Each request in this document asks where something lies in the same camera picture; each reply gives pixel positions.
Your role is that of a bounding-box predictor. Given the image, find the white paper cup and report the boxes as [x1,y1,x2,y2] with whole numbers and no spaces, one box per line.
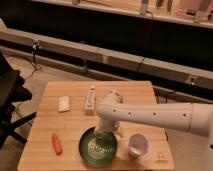
[128,134,149,158]

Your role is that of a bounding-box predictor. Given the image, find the white rectangular block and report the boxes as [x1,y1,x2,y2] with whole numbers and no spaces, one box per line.
[58,96,70,112]

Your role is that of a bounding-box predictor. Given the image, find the black office chair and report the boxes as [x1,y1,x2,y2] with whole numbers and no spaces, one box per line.
[0,51,36,149]

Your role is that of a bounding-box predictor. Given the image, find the black hanging cable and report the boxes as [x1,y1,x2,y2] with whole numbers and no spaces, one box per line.
[31,40,43,72]

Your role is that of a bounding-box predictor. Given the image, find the orange carrot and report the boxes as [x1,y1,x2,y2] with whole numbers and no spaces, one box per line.
[52,133,63,155]

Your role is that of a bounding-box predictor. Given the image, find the white tube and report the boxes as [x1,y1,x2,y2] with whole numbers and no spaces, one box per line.
[84,86,96,115]

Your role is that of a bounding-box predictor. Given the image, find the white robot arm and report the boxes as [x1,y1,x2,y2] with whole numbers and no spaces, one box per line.
[96,90,213,171]

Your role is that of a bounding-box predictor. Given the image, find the green ceramic bowl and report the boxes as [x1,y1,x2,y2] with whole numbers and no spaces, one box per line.
[78,127,117,168]

